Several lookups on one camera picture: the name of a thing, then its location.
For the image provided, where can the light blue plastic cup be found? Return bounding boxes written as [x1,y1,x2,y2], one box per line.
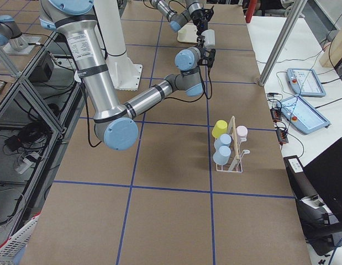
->
[214,134,232,150]

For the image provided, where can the beige paper cup tray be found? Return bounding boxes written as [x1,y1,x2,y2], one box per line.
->
[182,23,198,44]

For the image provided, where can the blue teach pendant near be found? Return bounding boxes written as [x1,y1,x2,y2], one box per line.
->
[276,95,330,135]

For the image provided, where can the aluminium frame post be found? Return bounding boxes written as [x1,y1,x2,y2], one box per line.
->
[259,0,307,87]

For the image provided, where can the blue teach pendant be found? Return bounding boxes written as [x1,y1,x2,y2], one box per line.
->
[286,68,326,98]
[276,95,330,135]

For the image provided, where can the grey plastic cup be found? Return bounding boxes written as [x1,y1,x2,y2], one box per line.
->
[202,29,215,49]

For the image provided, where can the brown paper table mat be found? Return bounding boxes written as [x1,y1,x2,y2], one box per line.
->
[21,5,311,264]

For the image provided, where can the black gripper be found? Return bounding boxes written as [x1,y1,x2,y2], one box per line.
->
[191,7,214,30]
[197,35,216,68]

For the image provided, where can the pale green plastic cup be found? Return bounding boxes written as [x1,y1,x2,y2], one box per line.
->
[177,29,187,43]

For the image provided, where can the pink plastic cup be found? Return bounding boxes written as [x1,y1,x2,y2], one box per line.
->
[236,125,248,142]

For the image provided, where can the white wire cup rack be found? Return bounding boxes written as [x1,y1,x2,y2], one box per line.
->
[215,116,250,173]

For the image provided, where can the yellow plastic cup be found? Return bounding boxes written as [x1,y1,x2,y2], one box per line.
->
[212,120,228,139]

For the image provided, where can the blue teach pendant far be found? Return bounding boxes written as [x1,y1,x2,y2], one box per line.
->
[286,68,326,98]

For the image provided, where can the black laptop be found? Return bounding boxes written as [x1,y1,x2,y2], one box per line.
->
[304,137,342,220]

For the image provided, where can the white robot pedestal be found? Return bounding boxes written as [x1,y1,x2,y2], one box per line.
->
[68,1,143,91]

